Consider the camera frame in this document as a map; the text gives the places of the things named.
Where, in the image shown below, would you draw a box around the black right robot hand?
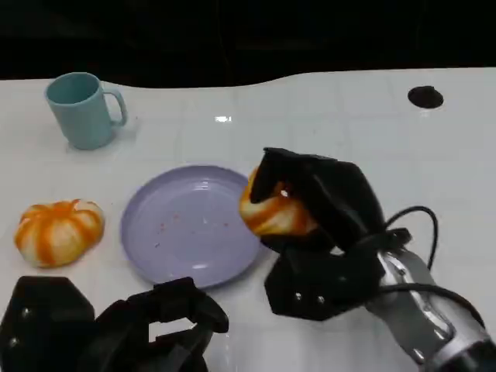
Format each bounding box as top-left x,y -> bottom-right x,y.
250,146 -> 387,256

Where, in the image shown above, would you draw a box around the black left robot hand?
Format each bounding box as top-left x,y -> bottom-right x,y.
92,276 -> 230,372

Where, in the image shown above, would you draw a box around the orange and white bread roll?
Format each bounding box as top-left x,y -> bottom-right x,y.
238,166 -> 317,236
13,198 -> 105,269

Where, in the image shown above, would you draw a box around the lilac plate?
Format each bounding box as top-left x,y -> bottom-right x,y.
119,164 -> 268,289

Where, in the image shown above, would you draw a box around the black round table hole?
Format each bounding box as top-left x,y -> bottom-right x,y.
407,85 -> 445,109

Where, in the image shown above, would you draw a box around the pale green mug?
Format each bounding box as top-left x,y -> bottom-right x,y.
44,71 -> 129,150

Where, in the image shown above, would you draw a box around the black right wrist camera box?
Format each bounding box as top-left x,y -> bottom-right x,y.
263,247 -> 383,322

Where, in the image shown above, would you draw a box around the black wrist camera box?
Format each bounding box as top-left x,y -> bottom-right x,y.
0,275 -> 97,372
263,247 -> 383,322

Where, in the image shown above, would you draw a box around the black looping robot cable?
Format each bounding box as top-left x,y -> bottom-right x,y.
377,283 -> 487,330
383,205 -> 440,269

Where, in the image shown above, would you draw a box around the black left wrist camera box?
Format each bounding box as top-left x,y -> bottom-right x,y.
0,275 -> 97,372

